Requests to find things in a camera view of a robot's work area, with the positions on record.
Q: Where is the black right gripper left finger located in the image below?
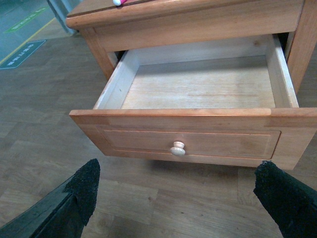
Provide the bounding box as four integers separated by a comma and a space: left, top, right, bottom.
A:
0, 159, 101, 238

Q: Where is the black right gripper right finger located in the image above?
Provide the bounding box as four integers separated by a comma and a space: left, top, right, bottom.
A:
254, 161, 317, 238

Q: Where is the wooden drawer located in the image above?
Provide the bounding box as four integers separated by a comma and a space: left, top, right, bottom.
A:
69, 34, 317, 170

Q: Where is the round wooden drawer knob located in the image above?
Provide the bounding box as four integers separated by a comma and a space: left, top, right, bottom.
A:
170, 141, 186, 156

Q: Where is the pink marker with white cap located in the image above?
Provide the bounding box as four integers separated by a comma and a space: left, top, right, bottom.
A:
112, 0, 127, 6

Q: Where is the wooden nightstand cabinet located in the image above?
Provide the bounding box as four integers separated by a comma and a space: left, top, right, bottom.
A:
66, 0, 317, 91

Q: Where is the grey pleated curtain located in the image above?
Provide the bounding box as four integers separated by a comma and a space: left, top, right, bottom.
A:
47, 0, 82, 35

